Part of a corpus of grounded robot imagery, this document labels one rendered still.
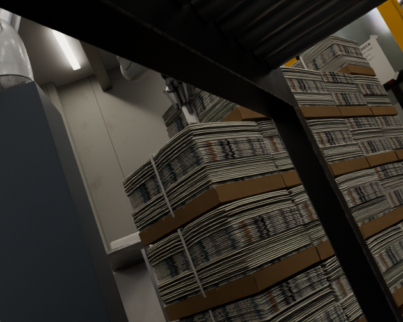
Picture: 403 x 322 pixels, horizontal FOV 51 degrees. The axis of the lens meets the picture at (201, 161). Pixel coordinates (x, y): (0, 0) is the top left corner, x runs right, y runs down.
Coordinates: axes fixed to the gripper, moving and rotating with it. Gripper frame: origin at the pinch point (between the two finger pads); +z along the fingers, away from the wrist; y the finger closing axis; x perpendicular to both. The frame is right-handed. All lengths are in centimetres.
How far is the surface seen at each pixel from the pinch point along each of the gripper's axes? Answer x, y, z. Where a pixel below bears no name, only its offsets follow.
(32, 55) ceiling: -219, 482, -396
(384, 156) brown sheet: -82, -19, 32
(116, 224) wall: -317, 557, -96
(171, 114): -4.7, 12.6, -7.6
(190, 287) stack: 22, 4, 52
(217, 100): -1.3, -12.2, 1.9
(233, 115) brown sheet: -1.1, -15.8, 9.3
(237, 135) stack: 5.0, -18.7, 17.5
